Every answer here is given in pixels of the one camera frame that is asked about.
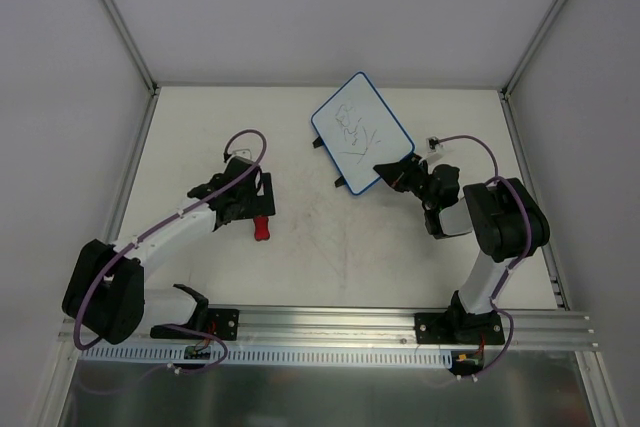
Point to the aluminium frame post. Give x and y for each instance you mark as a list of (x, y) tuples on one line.
[(542, 30), (123, 32)]

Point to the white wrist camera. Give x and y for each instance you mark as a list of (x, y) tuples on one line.
[(244, 154), (434, 144)]

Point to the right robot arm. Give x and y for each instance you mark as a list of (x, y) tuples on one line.
[(508, 226)]

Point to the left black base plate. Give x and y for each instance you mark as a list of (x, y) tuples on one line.
[(222, 323)]

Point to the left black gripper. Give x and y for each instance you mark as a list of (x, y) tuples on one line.
[(267, 193)]

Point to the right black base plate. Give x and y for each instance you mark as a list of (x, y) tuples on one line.
[(467, 329)]

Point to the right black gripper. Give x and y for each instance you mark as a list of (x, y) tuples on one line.
[(409, 175)]

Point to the right aluminium frame post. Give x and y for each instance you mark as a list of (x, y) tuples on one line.
[(542, 30)]

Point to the red whiteboard eraser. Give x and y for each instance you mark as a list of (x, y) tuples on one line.
[(261, 228)]

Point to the left aluminium frame post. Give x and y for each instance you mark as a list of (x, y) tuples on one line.
[(123, 32)]

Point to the blue framed whiteboard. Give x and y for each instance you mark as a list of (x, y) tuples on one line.
[(359, 130)]

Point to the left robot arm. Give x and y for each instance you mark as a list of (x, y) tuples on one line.
[(107, 293)]

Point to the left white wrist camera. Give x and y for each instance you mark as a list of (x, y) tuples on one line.
[(244, 154)]

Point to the white slotted cable duct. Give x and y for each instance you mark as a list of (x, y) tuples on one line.
[(411, 357)]

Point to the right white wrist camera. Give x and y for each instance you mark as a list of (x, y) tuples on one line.
[(434, 144)]

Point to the aluminium mounting rail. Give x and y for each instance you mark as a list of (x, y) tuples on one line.
[(548, 330)]

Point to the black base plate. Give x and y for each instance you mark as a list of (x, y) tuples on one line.
[(467, 329), (222, 323)]

